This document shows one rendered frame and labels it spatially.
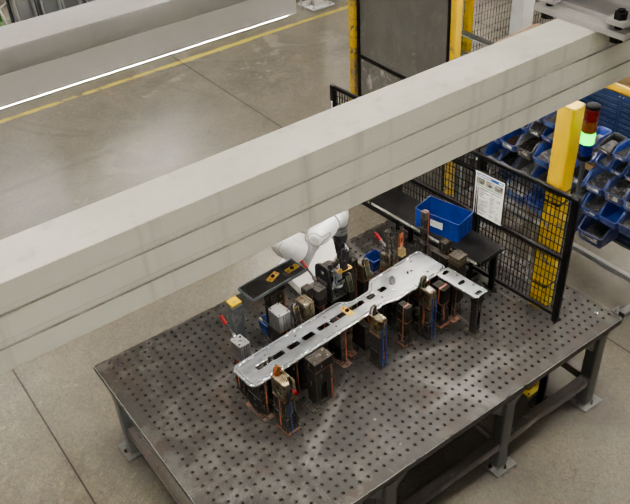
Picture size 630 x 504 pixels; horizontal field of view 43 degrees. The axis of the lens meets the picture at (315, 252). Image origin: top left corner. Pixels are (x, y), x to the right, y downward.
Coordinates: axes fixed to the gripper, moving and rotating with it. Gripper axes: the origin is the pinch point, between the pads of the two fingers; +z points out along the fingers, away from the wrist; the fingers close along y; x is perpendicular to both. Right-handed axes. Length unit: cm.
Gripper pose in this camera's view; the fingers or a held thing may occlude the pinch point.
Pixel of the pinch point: (343, 263)
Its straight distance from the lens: 414.1
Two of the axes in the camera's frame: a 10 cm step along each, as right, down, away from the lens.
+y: 5.3, 4.8, -6.9
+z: 1.0, 7.8, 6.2
